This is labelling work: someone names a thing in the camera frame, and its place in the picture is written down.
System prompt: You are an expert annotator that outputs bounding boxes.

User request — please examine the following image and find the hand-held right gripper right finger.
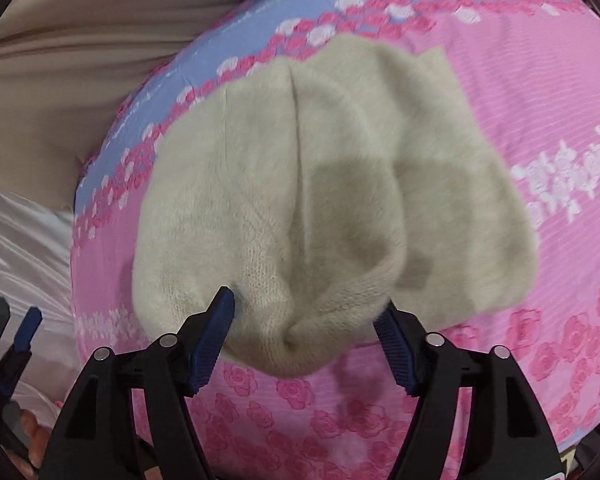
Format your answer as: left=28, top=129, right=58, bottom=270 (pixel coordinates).
left=372, top=305, right=564, bottom=480

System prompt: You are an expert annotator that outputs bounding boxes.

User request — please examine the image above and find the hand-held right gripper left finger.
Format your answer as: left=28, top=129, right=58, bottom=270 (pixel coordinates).
left=50, top=286, right=237, bottom=480

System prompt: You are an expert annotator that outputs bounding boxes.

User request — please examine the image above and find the beige sweater with black hearts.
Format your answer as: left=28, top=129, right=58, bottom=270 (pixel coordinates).
left=132, top=32, right=539, bottom=379

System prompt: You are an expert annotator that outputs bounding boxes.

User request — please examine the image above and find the person's left hand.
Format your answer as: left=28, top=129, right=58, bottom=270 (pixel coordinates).
left=7, top=406, right=51, bottom=478

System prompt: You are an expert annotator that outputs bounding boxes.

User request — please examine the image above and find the white satin curtain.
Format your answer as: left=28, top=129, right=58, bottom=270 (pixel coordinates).
left=0, top=177, right=83, bottom=411

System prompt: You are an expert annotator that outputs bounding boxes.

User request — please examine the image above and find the pink floral bed sheet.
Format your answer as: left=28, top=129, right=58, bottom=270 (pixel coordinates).
left=70, top=0, right=600, bottom=480

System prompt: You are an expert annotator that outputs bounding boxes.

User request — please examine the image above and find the beige backdrop cloth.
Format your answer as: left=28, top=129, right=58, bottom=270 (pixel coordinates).
left=0, top=0, right=363, bottom=211

